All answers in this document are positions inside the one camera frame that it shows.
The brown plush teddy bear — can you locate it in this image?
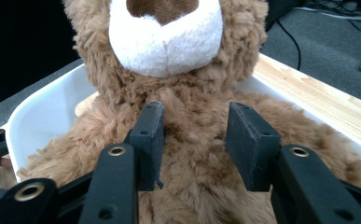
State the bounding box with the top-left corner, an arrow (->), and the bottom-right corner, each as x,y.
18,0 -> 361,224

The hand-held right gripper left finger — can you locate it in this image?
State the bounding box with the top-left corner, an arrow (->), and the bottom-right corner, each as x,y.
78,101 -> 165,224

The white plastic bin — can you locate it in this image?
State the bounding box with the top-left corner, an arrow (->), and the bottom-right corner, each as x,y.
5,52 -> 361,185

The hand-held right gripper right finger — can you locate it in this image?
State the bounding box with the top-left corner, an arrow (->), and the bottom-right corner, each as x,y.
224,102 -> 361,224

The black equipment base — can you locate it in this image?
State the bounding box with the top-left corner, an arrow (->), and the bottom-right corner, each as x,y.
264,0 -> 307,33

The grey cable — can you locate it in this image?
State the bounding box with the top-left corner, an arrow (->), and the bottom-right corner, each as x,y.
293,6 -> 361,22

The black cable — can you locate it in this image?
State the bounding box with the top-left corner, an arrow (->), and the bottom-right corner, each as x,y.
275,18 -> 302,71

